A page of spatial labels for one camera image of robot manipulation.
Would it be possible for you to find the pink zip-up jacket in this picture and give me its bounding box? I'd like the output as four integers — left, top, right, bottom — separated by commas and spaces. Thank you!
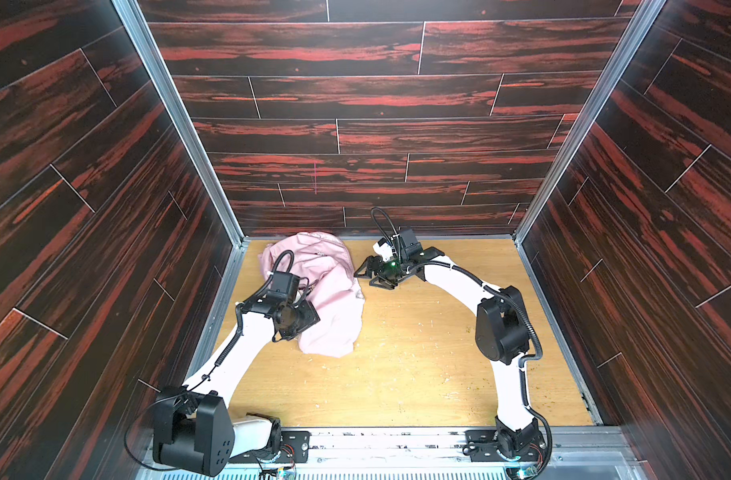
259, 232, 365, 358

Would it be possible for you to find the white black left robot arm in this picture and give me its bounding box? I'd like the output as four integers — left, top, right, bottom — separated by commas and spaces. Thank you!
152, 296, 320, 477

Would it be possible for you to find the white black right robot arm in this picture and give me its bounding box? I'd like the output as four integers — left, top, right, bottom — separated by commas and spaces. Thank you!
356, 247, 553, 471

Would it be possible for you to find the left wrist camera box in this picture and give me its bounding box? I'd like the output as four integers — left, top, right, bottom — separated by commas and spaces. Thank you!
267, 272, 301, 302

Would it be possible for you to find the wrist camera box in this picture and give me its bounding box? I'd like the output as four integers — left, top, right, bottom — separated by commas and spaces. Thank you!
267, 272, 301, 302
373, 228, 423, 263

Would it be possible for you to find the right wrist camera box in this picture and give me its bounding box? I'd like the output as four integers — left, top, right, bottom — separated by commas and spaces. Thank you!
373, 228, 423, 263

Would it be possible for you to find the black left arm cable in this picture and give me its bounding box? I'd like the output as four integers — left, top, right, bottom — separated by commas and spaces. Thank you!
270, 249, 296, 277

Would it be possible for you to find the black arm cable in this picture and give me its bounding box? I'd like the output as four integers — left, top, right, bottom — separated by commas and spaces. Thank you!
270, 249, 296, 277
369, 206, 399, 241

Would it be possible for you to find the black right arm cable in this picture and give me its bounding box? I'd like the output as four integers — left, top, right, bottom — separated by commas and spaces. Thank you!
369, 206, 399, 241

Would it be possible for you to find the aluminium frame rail left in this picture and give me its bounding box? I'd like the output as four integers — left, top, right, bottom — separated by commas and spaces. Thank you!
112, 0, 247, 374

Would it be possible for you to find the aluminium frame rail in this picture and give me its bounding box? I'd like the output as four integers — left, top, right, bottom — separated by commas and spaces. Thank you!
112, 0, 247, 374
513, 0, 665, 426

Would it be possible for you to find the aluminium frame rail right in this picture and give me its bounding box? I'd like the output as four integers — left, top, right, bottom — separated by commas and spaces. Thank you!
513, 0, 665, 426

